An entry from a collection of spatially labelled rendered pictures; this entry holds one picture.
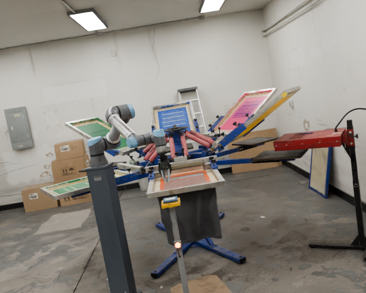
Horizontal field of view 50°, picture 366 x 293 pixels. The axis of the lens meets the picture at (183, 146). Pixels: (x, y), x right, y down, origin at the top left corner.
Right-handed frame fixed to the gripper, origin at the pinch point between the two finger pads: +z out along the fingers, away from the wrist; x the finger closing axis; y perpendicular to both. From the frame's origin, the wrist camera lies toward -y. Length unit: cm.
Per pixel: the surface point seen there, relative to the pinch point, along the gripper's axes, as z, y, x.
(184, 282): 74, 2, 0
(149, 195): 12.9, -17.3, -15.2
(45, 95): -96, -489, -221
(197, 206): 29.5, -27.0, 18.3
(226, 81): -68, -490, 124
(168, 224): 39.6, -26.8, -5.9
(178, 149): 2, -154, 12
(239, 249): 110, -123, 56
